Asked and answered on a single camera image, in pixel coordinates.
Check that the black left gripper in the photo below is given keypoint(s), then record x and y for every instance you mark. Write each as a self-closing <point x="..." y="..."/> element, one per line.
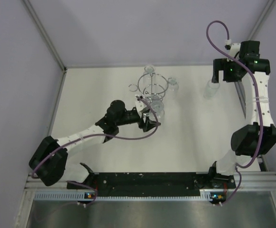
<point x="148" y="125"/>

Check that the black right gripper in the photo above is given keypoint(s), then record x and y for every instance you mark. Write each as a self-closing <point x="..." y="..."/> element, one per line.
<point x="221" y="64"/>

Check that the clear ribbed wine glass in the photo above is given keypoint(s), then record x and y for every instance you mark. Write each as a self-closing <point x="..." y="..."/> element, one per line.
<point x="173" y="87"/>

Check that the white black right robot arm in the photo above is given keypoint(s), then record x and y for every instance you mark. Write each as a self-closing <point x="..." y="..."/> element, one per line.
<point x="258" y="135"/>

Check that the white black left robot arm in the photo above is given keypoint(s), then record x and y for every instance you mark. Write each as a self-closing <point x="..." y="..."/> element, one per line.
<point x="51" y="161"/>

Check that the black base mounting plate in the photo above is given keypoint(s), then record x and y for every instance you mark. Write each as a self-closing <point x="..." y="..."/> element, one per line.
<point x="147" y="191"/>

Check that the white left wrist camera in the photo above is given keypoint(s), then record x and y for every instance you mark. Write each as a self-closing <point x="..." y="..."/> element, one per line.
<point x="141" y="104"/>

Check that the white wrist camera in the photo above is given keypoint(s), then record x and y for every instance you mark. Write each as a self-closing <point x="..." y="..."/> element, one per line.
<point x="232" y="48"/>
<point x="141" y="104"/>

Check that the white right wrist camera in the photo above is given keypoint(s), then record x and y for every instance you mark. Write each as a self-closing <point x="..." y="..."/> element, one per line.
<point x="232" y="48"/>

